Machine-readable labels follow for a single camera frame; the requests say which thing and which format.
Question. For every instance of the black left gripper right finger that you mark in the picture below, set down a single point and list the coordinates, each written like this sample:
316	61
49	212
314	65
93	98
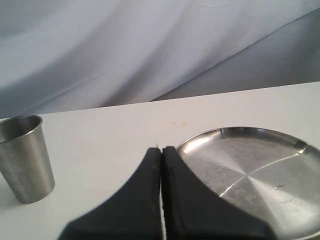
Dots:
194	212

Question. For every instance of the round steel plate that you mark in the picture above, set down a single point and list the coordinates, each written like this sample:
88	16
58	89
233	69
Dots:
271	175

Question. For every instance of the white backdrop sheet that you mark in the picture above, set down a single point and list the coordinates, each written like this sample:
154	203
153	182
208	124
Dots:
66	55

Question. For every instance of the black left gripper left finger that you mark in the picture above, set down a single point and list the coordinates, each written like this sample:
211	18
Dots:
132	213

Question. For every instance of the steel cup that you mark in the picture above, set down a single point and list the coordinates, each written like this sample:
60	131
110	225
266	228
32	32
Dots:
24	158

